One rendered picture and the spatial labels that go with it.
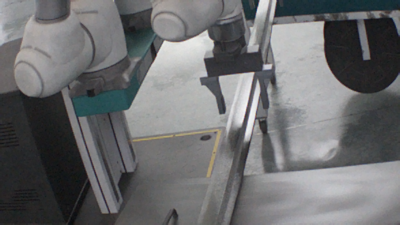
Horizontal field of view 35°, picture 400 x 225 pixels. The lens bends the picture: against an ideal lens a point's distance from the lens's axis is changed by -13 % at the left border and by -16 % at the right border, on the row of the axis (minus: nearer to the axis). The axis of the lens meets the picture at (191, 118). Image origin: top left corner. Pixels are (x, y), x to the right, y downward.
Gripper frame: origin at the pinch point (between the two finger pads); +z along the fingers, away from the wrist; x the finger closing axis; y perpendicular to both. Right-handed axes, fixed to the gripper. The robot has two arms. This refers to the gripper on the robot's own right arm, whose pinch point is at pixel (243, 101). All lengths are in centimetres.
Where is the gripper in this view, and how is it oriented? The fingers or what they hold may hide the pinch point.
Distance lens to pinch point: 171.1
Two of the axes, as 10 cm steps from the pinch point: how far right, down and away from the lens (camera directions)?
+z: 2.2, 8.8, 4.3
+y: 1.8, -4.6, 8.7
